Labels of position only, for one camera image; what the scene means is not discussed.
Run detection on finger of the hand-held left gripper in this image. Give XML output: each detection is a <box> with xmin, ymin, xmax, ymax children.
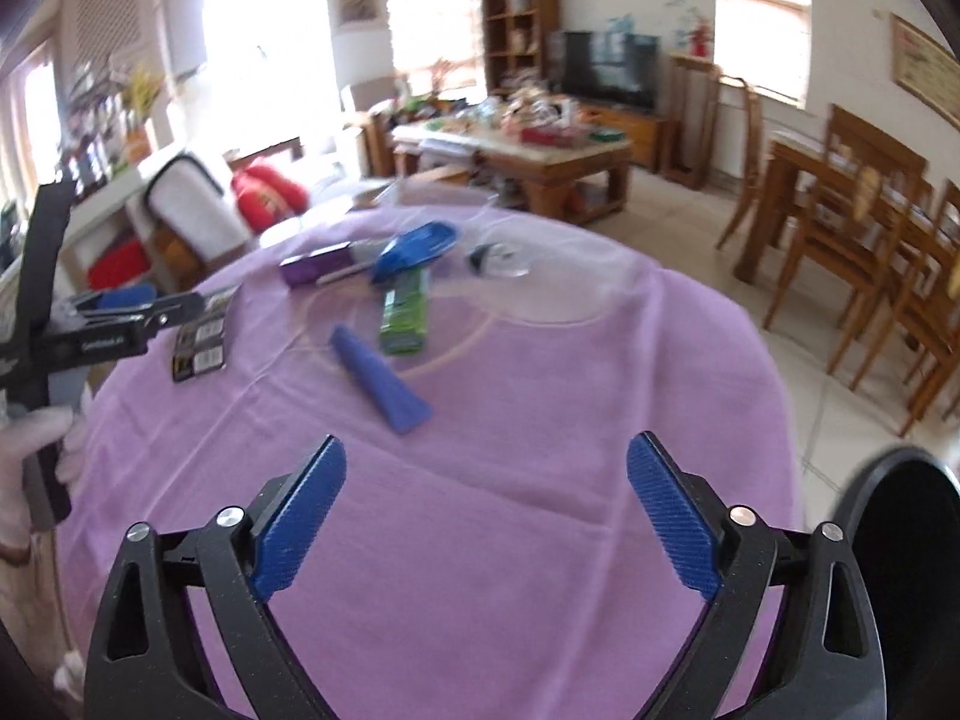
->
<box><xmin>139</xmin><ymin>292</ymin><xmax>207</xmax><ymax>336</ymax></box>
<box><xmin>69</xmin><ymin>283</ymin><xmax>160</xmax><ymax>317</ymax></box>

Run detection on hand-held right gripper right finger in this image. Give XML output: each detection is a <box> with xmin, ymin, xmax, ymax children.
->
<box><xmin>626</xmin><ymin>431</ymin><xmax>886</xmax><ymax>720</ymax></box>

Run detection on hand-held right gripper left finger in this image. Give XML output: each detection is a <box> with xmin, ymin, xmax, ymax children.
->
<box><xmin>82</xmin><ymin>433</ymin><xmax>350</xmax><ymax>720</ymax></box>

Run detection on black box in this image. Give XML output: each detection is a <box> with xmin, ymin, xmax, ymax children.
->
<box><xmin>172</xmin><ymin>286</ymin><xmax>239</xmax><ymax>383</ymax></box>

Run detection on black trash bin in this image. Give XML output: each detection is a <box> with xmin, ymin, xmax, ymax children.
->
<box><xmin>836</xmin><ymin>446</ymin><xmax>960</xmax><ymax>720</ymax></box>

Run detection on person's left hand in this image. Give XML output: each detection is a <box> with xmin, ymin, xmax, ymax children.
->
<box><xmin>0</xmin><ymin>384</ymin><xmax>95</xmax><ymax>563</ymax></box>

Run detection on red storage box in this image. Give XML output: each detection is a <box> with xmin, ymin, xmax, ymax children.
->
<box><xmin>88</xmin><ymin>238</ymin><xmax>151</xmax><ymax>290</ymax></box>

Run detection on white side cabinet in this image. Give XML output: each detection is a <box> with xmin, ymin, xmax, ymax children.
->
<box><xmin>45</xmin><ymin>163</ymin><xmax>175</xmax><ymax>302</ymax></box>

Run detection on white cushion with black edge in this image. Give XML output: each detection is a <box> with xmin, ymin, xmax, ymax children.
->
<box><xmin>142</xmin><ymin>152</ymin><xmax>252</xmax><ymax>271</ymax></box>

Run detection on red cushion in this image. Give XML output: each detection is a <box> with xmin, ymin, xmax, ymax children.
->
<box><xmin>244</xmin><ymin>157</ymin><xmax>310</xmax><ymax>215</ymax></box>
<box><xmin>229</xmin><ymin>169</ymin><xmax>297</xmax><ymax>235</ymax></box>

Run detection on row of bottles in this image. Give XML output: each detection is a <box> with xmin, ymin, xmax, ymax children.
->
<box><xmin>64</xmin><ymin>131</ymin><xmax>122</xmax><ymax>190</ymax></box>

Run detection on purple box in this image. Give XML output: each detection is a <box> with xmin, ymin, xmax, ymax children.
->
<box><xmin>280</xmin><ymin>241</ymin><xmax>353</xmax><ymax>287</ymax></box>

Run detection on purple tablecloth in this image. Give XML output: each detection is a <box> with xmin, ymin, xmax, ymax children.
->
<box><xmin>56</xmin><ymin>202</ymin><xmax>800</xmax><ymax>720</ymax></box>

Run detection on wooden sofa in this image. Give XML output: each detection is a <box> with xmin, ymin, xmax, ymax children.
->
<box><xmin>127</xmin><ymin>133</ymin><xmax>466</xmax><ymax>272</ymax></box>

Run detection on yellow flowers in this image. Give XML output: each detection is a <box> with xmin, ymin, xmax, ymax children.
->
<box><xmin>120</xmin><ymin>64</ymin><xmax>163</xmax><ymax>162</ymax></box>

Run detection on green box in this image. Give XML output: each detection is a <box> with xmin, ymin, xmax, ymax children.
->
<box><xmin>377</xmin><ymin>270</ymin><xmax>432</xmax><ymax>357</ymax></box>

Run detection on blue packet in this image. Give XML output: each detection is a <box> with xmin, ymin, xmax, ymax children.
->
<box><xmin>371</xmin><ymin>221</ymin><xmax>458</xmax><ymax>286</ymax></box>

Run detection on window with blind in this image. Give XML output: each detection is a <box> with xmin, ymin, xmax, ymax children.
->
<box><xmin>172</xmin><ymin>0</ymin><xmax>331</xmax><ymax>166</ymax></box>
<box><xmin>712</xmin><ymin>0</ymin><xmax>812</xmax><ymax>110</ymax></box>
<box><xmin>384</xmin><ymin>0</ymin><xmax>485</xmax><ymax>98</ymax></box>

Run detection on wooden armchair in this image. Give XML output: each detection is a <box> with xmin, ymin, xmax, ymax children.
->
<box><xmin>341</xmin><ymin>79</ymin><xmax>400</xmax><ymax>175</ymax></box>

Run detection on clear plastic wrapper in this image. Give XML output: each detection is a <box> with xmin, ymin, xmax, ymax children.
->
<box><xmin>465</xmin><ymin>240</ymin><xmax>535</xmax><ymax>283</ymax></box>

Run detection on wooden dining chair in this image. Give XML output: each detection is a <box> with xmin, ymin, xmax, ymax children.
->
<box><xmin>831</xmin><ymin>178</ymin><xmax>960</xmax><ymax>437</ymax></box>
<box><xmin>763</xmin><ymin>103</ymin><xmax>931</xmax><ymax>374</ymax></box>
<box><xmin>716</xmin><ymin>77</ymin><xmax>781</xmax><ymax>252</ymax></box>

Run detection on wooden coffee table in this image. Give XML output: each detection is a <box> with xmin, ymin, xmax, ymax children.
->
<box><xmin>392</xmin><ymin>115</ymin><xmax>632</xmax><ymax>226</ymax></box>

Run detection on wooden television stand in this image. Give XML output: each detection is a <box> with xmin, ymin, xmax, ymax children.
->
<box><xmin>577</xmin><ymin>101</ymin><xmax>668</xmax><ymax>173</ymax></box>

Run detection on tall wooden plant stand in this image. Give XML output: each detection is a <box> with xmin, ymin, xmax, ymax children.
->
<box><xmin>664</xmin><ymin>52</ymin><xmax>725</xmax><ymax>188</ymax></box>

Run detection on wooden bookshelf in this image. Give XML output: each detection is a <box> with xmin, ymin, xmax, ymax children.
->
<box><xmin>482</xmin><ymin>0</ymin><xmax>562</xmax><ymax>98</ymax></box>

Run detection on black television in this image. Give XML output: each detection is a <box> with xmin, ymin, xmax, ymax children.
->
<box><xmin>551</xmin><ymin>30</ymin><xmax>661</xmax><ymax>113</ymax></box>

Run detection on large framed picture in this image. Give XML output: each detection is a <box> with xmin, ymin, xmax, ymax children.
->
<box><xmin>890</xmin><ymin>13</ymin><xmax>960</xmax><ymax>128</ymax></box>

